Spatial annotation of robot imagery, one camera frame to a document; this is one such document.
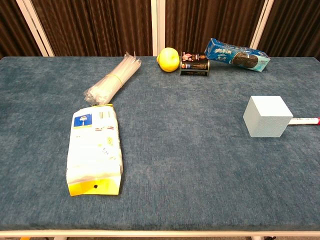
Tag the light blue foam cube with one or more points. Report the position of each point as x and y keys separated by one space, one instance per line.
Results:
x=267 y=117

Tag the white marker with red cap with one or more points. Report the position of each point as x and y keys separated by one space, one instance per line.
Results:
x=305 y=121

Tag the blue fabric table cover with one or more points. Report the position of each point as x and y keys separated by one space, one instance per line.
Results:
x=160 y=145

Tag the yellow lemon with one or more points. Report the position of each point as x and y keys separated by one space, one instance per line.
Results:
x=168 y=60

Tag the bundle of clear plastic straws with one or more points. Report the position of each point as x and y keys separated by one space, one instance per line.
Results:
x=112 y=80

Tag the black snack can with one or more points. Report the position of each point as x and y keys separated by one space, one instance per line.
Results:
x=195 y=65

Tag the white and yellow paper bag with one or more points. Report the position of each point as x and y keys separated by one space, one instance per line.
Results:
x=93 y=150

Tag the blue Oreo cookie box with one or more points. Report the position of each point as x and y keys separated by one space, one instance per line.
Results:
x=237 y=56

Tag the dark brown curtain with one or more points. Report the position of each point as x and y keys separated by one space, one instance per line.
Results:
x=100 y=25

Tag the white screen frame post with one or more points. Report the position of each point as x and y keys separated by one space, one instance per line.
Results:
x=261 y=23
x=35 y=26
x=158 y=27

